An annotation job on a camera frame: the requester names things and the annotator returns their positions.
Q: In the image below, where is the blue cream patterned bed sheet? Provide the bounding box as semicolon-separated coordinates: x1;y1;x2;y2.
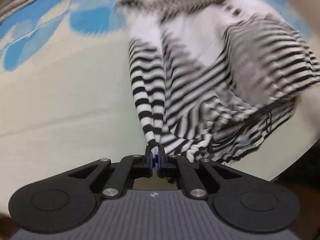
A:
1;0;319;214

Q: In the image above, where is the black white striped hooded garment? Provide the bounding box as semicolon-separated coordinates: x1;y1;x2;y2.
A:
116;0;319;162

